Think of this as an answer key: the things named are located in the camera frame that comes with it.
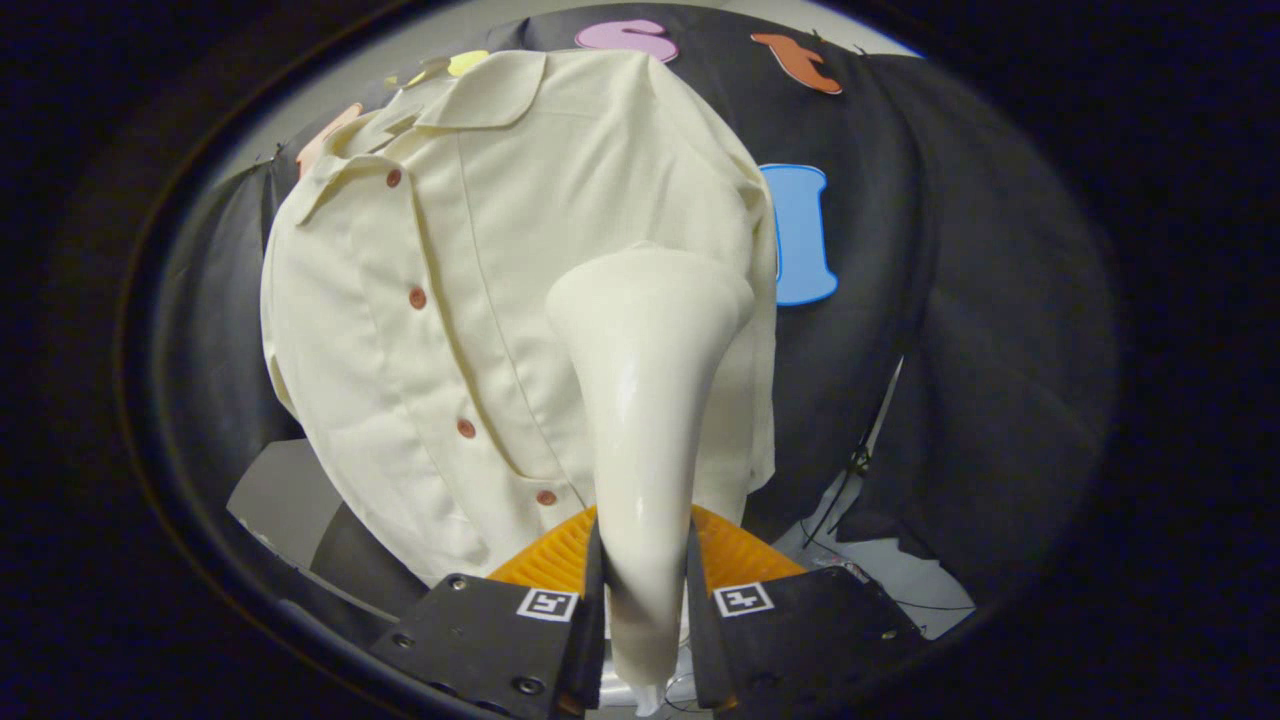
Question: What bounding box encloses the cream garment steamer head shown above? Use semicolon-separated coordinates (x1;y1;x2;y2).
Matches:
545;243;756;716

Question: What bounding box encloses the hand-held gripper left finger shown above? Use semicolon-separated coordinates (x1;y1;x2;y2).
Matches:
370;505;609;720

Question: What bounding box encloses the white clothes hanger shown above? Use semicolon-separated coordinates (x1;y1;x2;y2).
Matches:
385;58;453;91

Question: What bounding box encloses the black backdrop cloth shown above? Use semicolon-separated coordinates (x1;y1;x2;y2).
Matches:
150;5;1116;621

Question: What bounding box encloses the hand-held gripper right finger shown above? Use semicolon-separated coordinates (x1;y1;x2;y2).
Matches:
685;505;926;717

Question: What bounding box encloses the grey cabinet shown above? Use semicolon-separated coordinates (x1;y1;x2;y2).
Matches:
228;438;431;621

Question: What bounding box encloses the cream button shirt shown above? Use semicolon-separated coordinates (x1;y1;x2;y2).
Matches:
260;48;779;589

